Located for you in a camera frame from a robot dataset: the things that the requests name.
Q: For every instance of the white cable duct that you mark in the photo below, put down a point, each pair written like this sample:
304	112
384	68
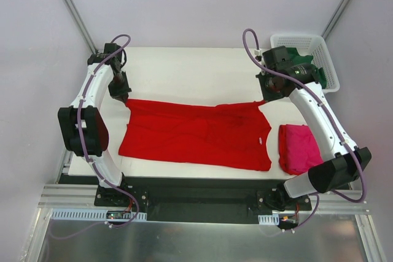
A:
272	219
97	215

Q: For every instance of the red t shirt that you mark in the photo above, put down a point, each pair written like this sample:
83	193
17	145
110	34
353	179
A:
283	150
230	135

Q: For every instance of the left white cable duct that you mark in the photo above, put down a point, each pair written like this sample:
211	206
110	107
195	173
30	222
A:
97	215

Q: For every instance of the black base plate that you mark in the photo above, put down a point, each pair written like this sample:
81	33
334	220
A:
236	201

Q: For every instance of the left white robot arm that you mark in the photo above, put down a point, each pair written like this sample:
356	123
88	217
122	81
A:
82	126

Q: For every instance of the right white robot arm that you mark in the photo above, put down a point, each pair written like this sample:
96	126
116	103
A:
343	161

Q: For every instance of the aluminium rail frame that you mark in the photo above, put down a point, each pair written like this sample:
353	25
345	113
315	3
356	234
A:
334	230

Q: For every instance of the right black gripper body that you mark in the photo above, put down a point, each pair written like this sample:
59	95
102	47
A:
267	87

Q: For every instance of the green t shirt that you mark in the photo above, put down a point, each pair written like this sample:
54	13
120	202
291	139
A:
297	59

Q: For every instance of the right white cable duct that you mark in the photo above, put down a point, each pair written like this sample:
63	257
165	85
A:
272	219

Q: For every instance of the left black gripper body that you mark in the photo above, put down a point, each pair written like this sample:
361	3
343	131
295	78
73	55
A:
119	90

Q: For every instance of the folded red t shirt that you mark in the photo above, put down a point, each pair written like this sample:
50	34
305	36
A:
283	150

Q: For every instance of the white plastic basket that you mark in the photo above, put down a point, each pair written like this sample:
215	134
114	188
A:
315	46

